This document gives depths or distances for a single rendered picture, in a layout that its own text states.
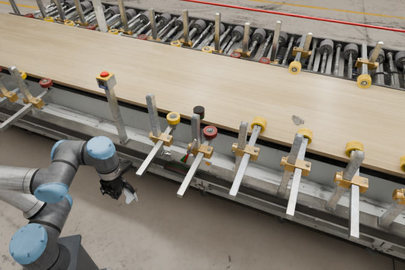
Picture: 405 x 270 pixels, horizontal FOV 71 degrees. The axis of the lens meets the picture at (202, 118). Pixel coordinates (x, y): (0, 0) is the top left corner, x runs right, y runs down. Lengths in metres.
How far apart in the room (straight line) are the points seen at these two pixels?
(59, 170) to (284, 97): 1.37
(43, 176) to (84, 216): 1.47
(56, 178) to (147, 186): 1.53
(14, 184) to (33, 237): 0.44
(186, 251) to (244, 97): 1.16
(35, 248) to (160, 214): 1.11
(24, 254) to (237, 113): 1.25
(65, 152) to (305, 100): 1.41
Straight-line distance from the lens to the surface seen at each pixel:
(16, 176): 1.11
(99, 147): 1.07
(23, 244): 1.51
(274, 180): 1.79
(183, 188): 1.43
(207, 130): 1.62
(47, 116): 2.31
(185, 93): 1.88
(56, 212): 1.56
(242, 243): 2.25
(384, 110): 2.05
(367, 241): 2.32
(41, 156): 3.08
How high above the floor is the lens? 2.06
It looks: 43 degrees down
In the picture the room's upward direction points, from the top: 1 degrees counter-clockwise
